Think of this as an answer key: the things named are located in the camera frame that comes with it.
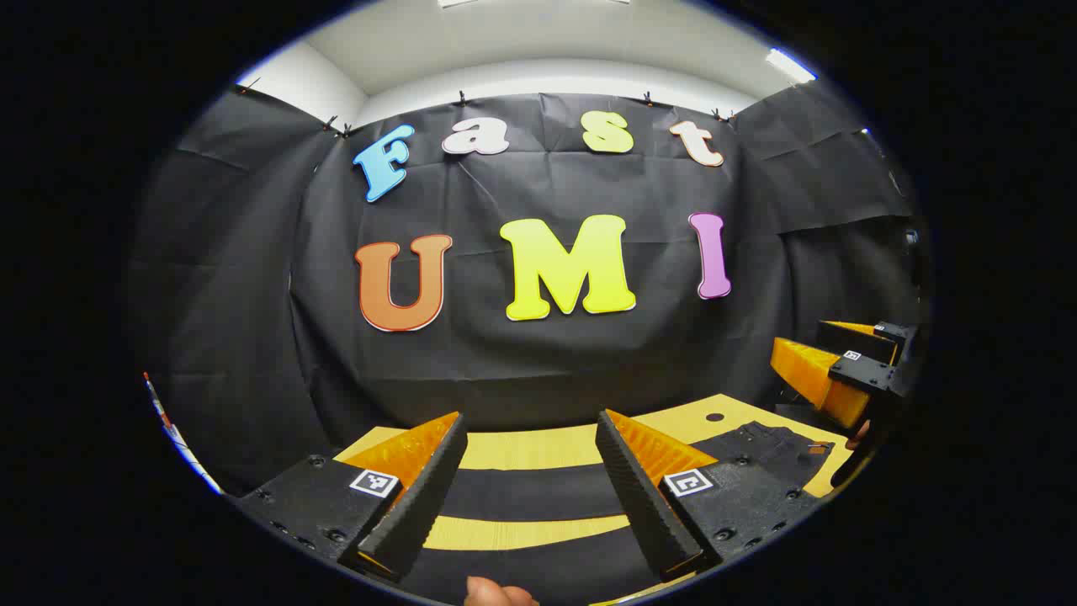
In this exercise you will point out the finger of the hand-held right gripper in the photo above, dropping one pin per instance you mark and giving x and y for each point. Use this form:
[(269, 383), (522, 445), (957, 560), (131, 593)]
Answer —
[(808, 370), (858, 337)]

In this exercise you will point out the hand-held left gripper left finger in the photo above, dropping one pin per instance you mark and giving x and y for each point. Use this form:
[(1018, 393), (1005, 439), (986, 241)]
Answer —
[(421, 505)]

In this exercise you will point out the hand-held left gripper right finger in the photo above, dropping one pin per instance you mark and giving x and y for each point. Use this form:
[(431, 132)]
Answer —
[(644, 505)]

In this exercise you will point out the dark grey jeans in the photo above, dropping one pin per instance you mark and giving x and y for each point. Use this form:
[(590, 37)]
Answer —
[(538, 497)]

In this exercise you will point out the black backdrop cloth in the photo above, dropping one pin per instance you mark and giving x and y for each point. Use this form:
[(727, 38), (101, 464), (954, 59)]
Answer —
[(547, 362)]

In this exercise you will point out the white ceiling light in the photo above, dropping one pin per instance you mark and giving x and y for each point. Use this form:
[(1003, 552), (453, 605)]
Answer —
[(789, 66)]

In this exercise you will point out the row of black cloth clips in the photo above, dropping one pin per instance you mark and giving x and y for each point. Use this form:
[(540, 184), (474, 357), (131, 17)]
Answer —
[(462, 98)]

